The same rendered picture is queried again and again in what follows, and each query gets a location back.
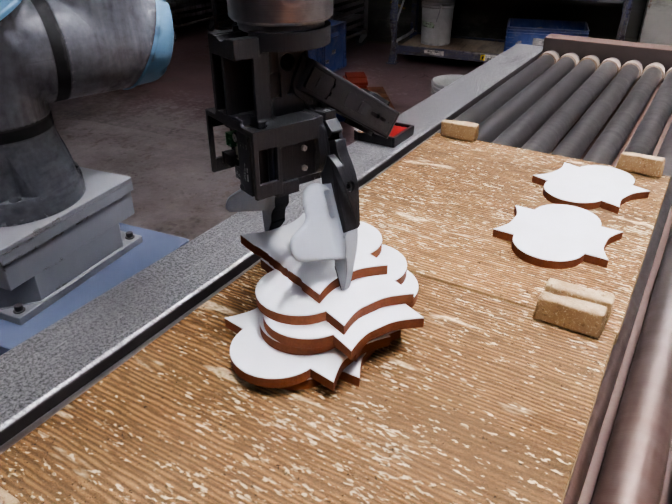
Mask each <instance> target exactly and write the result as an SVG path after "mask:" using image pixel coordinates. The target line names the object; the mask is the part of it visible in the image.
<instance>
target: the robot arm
mask: <svg viewBox="0 0 672 504"><path fill-rule="evenodd" d="M227 9H228V16H229V17H230V18H231V19H232V20H233V21H234V22H233V23H232V29H229V30H221V31H214V32H207V34H208V44H209V54H210V64H211V74H212V83H213V93H214V103H215V107H213V108H208V109H205V113H206V122H207V131H208V140H209V149H210V158H211V167H212V172H217V171H221V170H225V169H228V168H232V167H235V173H236V177H237V178H238V179H240V181H241V184H240V188H241V189H240V190H238V191H236V192H235V193H233V194H232V195H230V196H229V197H228V199H227V201H226V209H227V210H228V211H230V212H244V211H262V216H263V223H264V229H265V231H270V230H273V229H276V228H279V227H280V226H281V225H282V224H283V222H284V221H285V209H286V207H287V205H288V204H289V194H292V193H295V192H298V191H299V185H300V184H303V183H306V182H310V181H313V180H315V179H319V178H322V184H319V183H313V184H310V185H308V186H307V187H306V188H305V189H304V191H303V195H302V202H303V206H304V211H305V221H304V223H303V224H302V226H301V227H300V228H299V229H298V230H297V231H296V232H295V233H294V235H293V236H292V237H291V239H290V250H291V254H292V256H293V257H294V258H295V259H296V260H297V261H300V262H311V261H325V260H335V270H336V273H337V277H338V281H339V285H340V288H341V290H346V289H348V288H349V287H350V284H351V279H352V273H353V268H354V263H355V257H356V251H357V243H358V227H359V226H360V210H359V188H358V181H357V176H356V172H355V169H354V166H353V163H352V160H351V158H350V156H349V153H348V150H347V146H346V140H345V138H344V137H343V135H342V130H343V128H342V127H341V124H340V122H339V120H338V118H337V117H336V113H337V114H339V115H341V116H342V117H343V118H345V121H344V122H345V123H346V124H348V125H350V126H352V127H353V129H354V130H355V131H357V132H359V133H366V134H368V135H370V136H372V137H373V135H374V134H377V135H379V136H382V137H384V138H386V139H388V137H389V135H390V133H391V131H392V129H393V127H394V125H395V123H396V121H397V119H398V117H399V115H400V112H398V111H397V110H395V109H393V108H392V107H390V106H389V104H390V102H389V101H387V100H386V99H384V98H383V97H381V96H380V94H378V93H377V92H373V91H369V90H367V89H364V88H362V87H361V88H359V87H358V86H356V85H354V84H353V83H351V82H349V81H348V80H346V79H345V78H343V77H341V76H340V75H338V74H336V73H335V72H333V71H332V70H330V69H328V68H327V67H325V66H323V65H322V64H320V63H318V62H317V61H315V60H313V59H311V58H309V56H308V50H313V49H318V48H322V47H324V46H327V45H329V44H330V43H331V22H330V21H328V20H329V18H330V17H331V16H332V15H333V0H227ZM173 44H174V28H173V20H172V14H171V10H170V6H169V4H168V3H167V2H166V0H0V227H8V226H15V225H21V224H26V223H30V222H34V221H38V220H41V219H44V218H47V217H50V216H53V215H55V214H57V213H60V212H62V211H64V210H66V209H68V208H69V207H71V206H72V205H74V204H75V203H76V202H78V201H79V200H80V199H81V198H82V196H83V195H84V193H85V190H86V187H85V183H84V178H83V174H82V171H81V168H80V167H79V165H78V164H77V163H76V162H75V161H74V160H73V158H72V156H71V154H70V152H69V150H68V148H67V147H66V145H65V143H64V142H63V140H62V138H61V137H60V135H59V133H58V132H57V130H56V128H55V125H54V121H53V117H52V113H51V108H50V103H52V102H57V101H62V100H68V99H73V98H78V97H83V96H88V95H94V94H99V93H104V92H109V91H114V90H119V89H123V90H129V89H132V88H134V87H136V86H138V85H142V84H146V83H150V82H154V81H156V80H158V79H159V78H160V77H161V76H162V75H163V74H164V73H165V72H166V70H167V67H168V65H169V64H170V61H171V57H172V52H173ZM219 125H225V126H226V127H228V128H230V131H228V132H225V133H226V144H227V145H228V146H230V147H231V148H232V149H229V150H225V151H222V156H219V157H216V152H215V142H214V133H213V127H215V126H219Z"/></svg>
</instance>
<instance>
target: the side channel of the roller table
mask: <svg viewBox="0 0 672 504"><path fill-rule="evenodd" d="M551 50H553V51H556V52H557V53H558V54H559V56H560V57H562V56H563V55H564V54H567V53H575V54H577V55H578V56H579V59H580V60H581V59H582V58H584V57H585V56H589V55H595V56H597V57H598V58H599V60H600V64H601V63H602V62H603V61H604V60H605V59H608V58H611V57H614V58H617V59H618V60H619V61H620V63H621V67H622V66H623V65H624V64H625V63H626V62H628V61H631V60H638V61H639V62H641V64H642V67H643V70H644V69H645V67H646V66H647V65H649V64H652V63H655V62H658V63H661V64H662V65H663V66H664V68H665V74H666V72H667V71H668V70H669V69H670V68H671V67H672V46H669V45H660V44H650V43H640V42H630V41H621V40H611V39H601V38H591V37H582V36H572V35H562V34H552V33H551V34H549V35H548V36H546V37H545V38H544V44H543V50H542V54H543V53H544V52H546V51H551Z"/></svg>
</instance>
